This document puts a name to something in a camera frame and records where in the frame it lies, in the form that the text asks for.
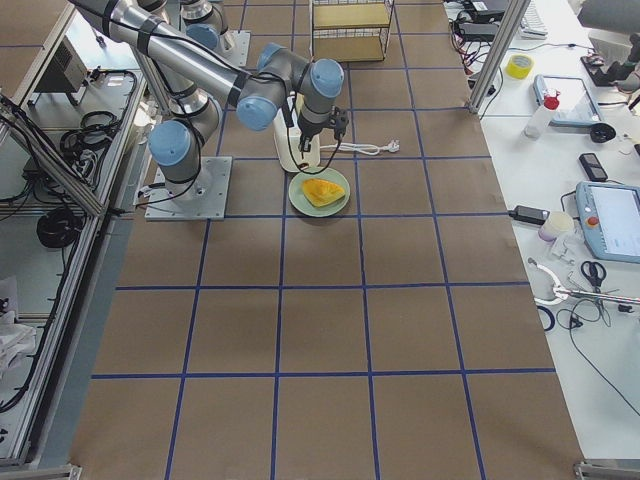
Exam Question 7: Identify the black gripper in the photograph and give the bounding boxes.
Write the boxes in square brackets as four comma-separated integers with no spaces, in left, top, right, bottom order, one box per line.
[298,105,349,152]

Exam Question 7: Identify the white toaster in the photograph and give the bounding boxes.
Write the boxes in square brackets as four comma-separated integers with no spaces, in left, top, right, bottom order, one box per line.
[273,92,320,173]

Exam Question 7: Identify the triangular golden pastry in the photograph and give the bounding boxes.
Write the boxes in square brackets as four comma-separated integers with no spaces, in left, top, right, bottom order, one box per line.
[301,178,346,208]

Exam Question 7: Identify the yellow bread slice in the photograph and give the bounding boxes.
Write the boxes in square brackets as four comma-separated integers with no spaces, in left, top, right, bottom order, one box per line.
[295,94,304,119]

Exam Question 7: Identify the green plate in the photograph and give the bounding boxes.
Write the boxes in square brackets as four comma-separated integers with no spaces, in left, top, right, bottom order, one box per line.
[288,168,350,217]

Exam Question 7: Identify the yellow tape roll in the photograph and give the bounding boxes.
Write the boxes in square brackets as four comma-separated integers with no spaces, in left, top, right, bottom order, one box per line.
[505,54,534,80]

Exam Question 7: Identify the red capped plastic bottle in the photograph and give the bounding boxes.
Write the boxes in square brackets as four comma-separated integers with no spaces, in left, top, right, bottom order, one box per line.
[523,90,560,139]

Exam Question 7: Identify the black power adapter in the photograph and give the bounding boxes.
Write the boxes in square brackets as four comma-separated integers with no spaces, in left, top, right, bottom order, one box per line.
[508,205,549,226]

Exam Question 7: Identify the grey control box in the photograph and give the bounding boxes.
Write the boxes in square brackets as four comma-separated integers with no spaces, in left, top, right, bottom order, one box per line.
[34,36,88,106]

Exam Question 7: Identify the white lidded cup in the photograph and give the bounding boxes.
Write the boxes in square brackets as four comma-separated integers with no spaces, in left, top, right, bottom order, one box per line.
[538,211,574,242]

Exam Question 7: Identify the blue teach pendant far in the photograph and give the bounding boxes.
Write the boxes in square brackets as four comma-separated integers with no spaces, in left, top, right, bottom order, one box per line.
[533,74,603,128]

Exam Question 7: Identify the blue teach pendant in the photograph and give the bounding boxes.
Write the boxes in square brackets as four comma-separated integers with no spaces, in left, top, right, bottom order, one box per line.
[560,181,639,264]
[533,74,603,128]

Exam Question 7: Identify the white curved metal tool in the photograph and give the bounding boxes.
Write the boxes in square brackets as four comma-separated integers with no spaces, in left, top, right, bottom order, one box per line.
[527,257,569,307]

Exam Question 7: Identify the black round cap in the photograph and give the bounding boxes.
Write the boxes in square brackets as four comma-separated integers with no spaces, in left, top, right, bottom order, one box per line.
[589,123,617,144]

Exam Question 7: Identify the blue teach pendant near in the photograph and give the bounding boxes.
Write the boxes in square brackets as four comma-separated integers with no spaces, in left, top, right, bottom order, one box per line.
[560,181,639,264]

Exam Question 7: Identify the black scissors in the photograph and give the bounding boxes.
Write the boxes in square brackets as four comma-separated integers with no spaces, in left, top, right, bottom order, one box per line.
[580,260,607,293]

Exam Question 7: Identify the white power cord with plug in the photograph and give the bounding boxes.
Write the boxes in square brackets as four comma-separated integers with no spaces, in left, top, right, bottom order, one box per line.
[318,139,402,157]

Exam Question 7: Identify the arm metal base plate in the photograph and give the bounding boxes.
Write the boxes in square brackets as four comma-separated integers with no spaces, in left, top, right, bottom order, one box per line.
[186,24,251,67]
[143,156,233,221]

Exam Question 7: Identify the wire and wood shelf rack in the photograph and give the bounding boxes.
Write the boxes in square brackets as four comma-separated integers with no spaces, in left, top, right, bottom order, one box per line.
[309,0,395,64]

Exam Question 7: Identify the aluminium frame post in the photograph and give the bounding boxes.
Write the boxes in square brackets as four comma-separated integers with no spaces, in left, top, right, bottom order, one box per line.
[467,0,530,114]

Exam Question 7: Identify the black cable coil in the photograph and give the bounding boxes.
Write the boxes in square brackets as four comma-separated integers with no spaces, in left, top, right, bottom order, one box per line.
[36,205,77,250]

